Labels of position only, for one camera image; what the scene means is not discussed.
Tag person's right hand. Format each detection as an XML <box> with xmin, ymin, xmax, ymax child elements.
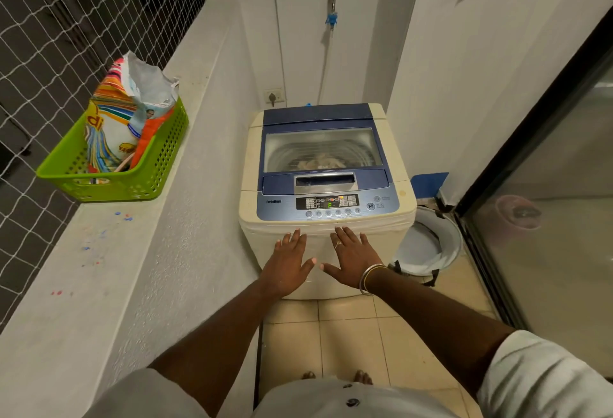
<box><xmin>319</xmin><ymin>226</ymin><xmax>384</xmax><ymax>289</ymax></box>

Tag person's left hand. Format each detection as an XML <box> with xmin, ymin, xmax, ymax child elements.
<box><xmin>259</xmin><ymin>228</ymin><xmax>318</xmax><ymax>300</ymax></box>

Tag person's right forearm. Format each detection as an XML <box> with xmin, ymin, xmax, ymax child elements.
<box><xmin>362</xmin><ymin>267</ymin><xmax>519</xmax><ymax>400</ymax></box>

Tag person's left forearm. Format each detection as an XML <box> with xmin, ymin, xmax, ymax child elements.
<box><xmin>148</xmin><ymin>283</ymin><xmax>284</xmax><ymax>417</ymax></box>

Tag metal bangles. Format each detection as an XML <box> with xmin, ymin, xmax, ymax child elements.
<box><xmin>359</xmin><ymin>264</ymin><xmax>388</xmax><ymax>297</ymax></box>

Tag cream and blue washing machine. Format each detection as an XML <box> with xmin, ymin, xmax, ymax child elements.
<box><xmin>238</xmin><ymin>103</ymin><xmax>417</xmax><ymax>301</ymax></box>

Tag white plastic bucket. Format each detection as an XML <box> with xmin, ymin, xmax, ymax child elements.
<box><xmin>393</xmin><ymin>205</ymin><xmax>463</xmax><ymax>285</ymax></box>

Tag laundry in drum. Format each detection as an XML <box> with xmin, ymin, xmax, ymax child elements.
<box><xmin>297</xmin><ymin>152</ymin><xmax>346</xmax><ymax>170</ymax></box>

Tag blue plastic object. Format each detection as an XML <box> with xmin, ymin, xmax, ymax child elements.
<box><xmin>410</xmin><ymin>172</ymin><xmax>450</xmax><ymax>200</ymax></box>

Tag blue washing machine lid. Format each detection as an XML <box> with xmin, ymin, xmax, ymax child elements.
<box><xmin>259</xmin><ymin>103</ymin><xmax>391</xmax><ymax>196</ymax></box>

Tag green plastic basket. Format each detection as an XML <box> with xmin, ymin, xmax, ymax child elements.
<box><xmin>36</xmin><ymin>95</ymin><xmax>190</xmax><ymax>203</ymax></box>

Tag orange packet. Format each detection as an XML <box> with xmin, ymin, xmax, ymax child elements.
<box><xmin>129</xmin><ymin>107</ymin><xmax>174</xmax><ymax>170</ymax></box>

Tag black framed glass door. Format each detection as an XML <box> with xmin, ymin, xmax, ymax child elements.
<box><xmin>454</xmin><ymin>5</ymin><xmax>613</xmax><ymax>381</ymax></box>

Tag colourful striped detergent bag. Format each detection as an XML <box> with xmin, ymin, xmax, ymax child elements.
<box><xmin>85</xmin><ymin>51</ymin><xmax>180</xmax><ymax>175</ymax></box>

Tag white garment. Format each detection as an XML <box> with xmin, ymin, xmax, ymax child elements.
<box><xmin>84</xmin><ymin>329</ymin><xmax>613</xmax><ymax>418</ymax></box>

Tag white safety net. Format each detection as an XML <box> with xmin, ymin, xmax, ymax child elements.
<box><xmin>0</xmin><ymin>0</ymin><xmax>207</xmax><ymax>333</ymax></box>

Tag grey water hose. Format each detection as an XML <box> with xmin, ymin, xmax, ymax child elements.
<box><xmin>318</xmin><ymin>25</ymin><xmax>334</xmax><ymax>105</ymax></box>

